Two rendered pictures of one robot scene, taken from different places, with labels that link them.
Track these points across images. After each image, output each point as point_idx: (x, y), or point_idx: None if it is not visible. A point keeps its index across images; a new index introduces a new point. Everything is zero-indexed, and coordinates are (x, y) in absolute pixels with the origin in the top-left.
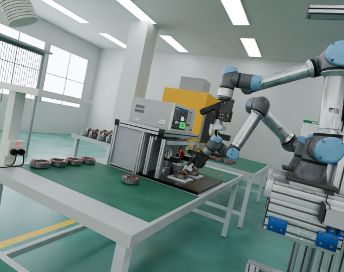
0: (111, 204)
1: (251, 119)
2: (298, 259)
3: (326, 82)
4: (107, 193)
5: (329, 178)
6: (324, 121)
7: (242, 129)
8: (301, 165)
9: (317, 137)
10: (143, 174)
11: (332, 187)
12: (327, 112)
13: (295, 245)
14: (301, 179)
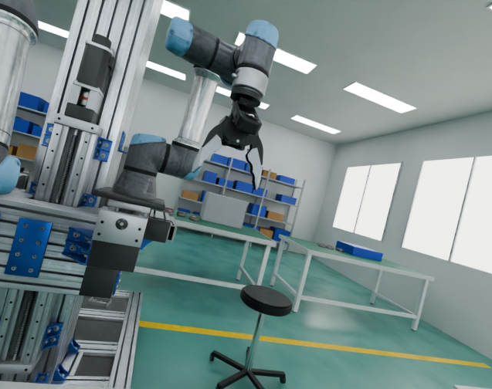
0: None
1: (24, 52)
2: (49, 310)
3: (212, 88)
4: None
5: (89, 178)
6: (200, 135)
7: (9, 83)
8: (146, 182)
9: (195, 153)
10: None
11: (161, 199)
12: (204, 125)
13: (46, 295)
14: (164, 203)
